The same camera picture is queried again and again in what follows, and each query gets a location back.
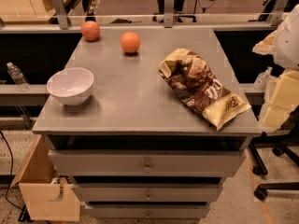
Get grey drawer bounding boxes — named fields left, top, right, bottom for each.
left=49, top=149, right=245, bottom=177
left=85, top=203, right=209, bottom=219
left=72, top=184, right=222, bottom=203

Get clear water bottle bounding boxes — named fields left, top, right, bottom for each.
left=7, top=63, right=30, bottom=91

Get black floor cable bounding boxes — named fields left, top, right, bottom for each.
left=0, top=130, right=25, bottom=211

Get left metal rail bracket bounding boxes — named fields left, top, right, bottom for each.
left=51, top=0, right=68, bottom=30

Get top grey drawer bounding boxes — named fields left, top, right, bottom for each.
left=49, top=149, right=245, bottom=177

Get orange fruit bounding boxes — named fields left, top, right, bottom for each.
left=121, top=32, right=140, bottom=53

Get white bowl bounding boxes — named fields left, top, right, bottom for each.
left=47, top=67, right=94, bottom=105

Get red apple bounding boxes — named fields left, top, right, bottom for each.
left=80, top=21, right=100, bottom=41

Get black office chair base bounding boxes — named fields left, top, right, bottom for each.
left=249, top=110, right=299, bottom=202

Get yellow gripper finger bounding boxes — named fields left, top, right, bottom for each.
left=262, top=69, right=299, bottom=129
left=252, top=31, right=277, bottom=55

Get right metal rail bracket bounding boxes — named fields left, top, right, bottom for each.
left=268, top=0, right=289, bottom=26

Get grey drawer cabinet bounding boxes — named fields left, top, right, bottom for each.
left=31, top=27, right=263, bottom=220

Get light wooden drawer box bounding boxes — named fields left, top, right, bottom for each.
left=11, top=135, right=80, bottom=222

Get hand sanitizer bottle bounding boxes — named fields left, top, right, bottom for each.
left=253, top=66, right=272, bottom=91

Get metal rail bracket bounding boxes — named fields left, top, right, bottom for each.
left=268, top=0, right=289, bottom=26
left=51, top=0, right=68, bottom=30
left=164, top=0, right=175, bottom=28

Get middle grey drawer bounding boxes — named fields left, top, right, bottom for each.
left=72, top=184, right=222, bottom=203

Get brown chip bag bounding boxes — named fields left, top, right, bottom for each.
left=158, top=49, right=251, bottom=130

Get middle metal rail bracket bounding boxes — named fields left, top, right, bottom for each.
left=164, top=0, right=175, bottom=28

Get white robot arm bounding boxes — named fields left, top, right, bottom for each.
left=252, top=5, right=299, bottom=133

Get bottom grey drawer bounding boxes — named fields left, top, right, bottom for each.
left=85, top=203, right=209, bottom=219

